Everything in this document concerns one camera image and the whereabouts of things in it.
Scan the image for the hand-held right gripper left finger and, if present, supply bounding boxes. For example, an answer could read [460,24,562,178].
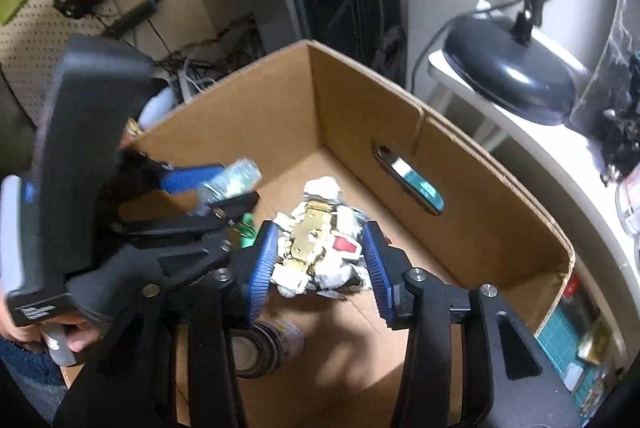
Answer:
[55,221,281,428]

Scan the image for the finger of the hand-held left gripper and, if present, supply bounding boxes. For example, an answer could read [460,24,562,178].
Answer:
[125,191,261,255]
[120,151,226,204]

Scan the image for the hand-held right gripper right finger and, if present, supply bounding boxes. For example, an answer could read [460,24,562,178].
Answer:
[362,221,583,428]

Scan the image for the small glass bottle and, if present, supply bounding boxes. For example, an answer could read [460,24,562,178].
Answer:
[197,158,263,204]

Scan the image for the white model robot part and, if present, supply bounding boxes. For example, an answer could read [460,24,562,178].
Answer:
[270,175,373,299]

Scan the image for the brown cardboard box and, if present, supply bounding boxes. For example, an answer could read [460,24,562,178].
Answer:
[60,39,576,428]

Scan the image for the person's left hand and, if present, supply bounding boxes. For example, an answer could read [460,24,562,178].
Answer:
[0,295,103,354]

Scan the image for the black tape roll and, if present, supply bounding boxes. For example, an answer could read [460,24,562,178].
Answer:
[230,321,306,379]

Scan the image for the white round gadget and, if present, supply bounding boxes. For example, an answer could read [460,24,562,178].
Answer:
[137,76,201,131]

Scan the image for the white pegboard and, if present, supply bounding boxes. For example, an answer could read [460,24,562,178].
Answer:
[0,0,226,134]

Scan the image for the black power strip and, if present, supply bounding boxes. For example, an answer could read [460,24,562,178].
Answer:
[107,0,163,34]

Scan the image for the green cutting mat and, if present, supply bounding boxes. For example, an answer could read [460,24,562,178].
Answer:
[537,278,626,414]

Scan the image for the white desk shelf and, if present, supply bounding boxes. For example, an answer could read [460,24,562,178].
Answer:
[427,0,640,324]

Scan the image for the yellow small box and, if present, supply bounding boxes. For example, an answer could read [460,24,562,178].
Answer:
[580,318,613,366]

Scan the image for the black desk lamp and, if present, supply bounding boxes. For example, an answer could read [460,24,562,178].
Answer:
[442,0,578,126]

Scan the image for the person's blue jeans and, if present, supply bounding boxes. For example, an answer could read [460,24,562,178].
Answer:
[0,338,66,424]

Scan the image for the black small robot model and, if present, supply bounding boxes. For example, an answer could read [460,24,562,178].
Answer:
[597,58,640,186]

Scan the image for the storm printed backdrop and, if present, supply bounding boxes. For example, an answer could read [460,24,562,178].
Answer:
[570,0,640,144]

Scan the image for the green strap keychain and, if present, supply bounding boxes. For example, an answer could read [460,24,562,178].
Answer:
[235,213,258,249]

